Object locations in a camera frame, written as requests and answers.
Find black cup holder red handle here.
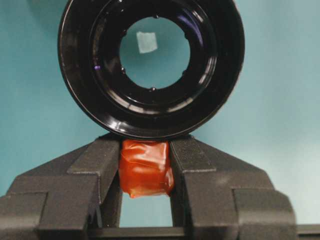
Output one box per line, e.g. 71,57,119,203
57,0,246,200

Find small white paper scrap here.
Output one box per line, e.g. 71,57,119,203
136,31,159,54

